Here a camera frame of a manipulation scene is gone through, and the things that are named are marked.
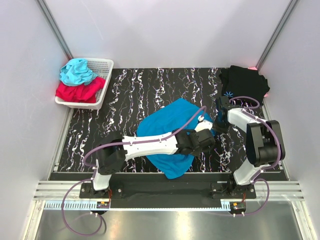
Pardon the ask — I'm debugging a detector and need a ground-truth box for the blue t-shirt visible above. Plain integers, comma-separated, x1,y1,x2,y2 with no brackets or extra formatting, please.
136,98,200,179

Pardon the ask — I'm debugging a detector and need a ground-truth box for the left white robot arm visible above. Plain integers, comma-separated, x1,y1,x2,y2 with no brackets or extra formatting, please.
90,129,215,198

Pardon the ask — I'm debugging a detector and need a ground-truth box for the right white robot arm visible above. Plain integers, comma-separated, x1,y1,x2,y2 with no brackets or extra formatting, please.
214,107,285,199

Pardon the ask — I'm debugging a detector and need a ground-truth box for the black folded t-shirt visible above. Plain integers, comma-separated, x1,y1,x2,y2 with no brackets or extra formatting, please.
219,65,270,106

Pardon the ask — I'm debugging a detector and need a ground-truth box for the pink folded cloth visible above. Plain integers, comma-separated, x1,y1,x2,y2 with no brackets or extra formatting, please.
248,67,270,98

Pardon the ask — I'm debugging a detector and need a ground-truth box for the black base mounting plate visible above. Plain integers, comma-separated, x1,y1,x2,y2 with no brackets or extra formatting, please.
79,173,257,209

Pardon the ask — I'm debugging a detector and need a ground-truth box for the white plastic basket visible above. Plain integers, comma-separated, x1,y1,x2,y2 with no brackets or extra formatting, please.
54,58,114,110

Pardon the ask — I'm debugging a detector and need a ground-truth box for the red t-shirt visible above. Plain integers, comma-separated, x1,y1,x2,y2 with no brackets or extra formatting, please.
55,76,106,104

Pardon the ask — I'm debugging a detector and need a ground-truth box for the light turquoise t-shirt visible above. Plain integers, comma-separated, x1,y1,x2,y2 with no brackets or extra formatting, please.
59,58,98,87

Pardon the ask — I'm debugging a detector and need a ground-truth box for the right aluminium corner post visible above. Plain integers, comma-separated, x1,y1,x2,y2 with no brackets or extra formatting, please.
255,0,300,71

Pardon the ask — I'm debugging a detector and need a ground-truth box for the aluminium corner post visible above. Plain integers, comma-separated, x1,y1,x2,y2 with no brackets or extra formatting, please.
255,0,300,71
35,0,74,60

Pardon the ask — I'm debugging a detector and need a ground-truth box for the aluminium frame rail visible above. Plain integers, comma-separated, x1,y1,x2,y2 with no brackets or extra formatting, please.
34,180,305,202

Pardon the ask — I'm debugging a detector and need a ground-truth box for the left aluminium corner post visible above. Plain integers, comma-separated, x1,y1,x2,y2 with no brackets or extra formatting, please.
35,0,74,60

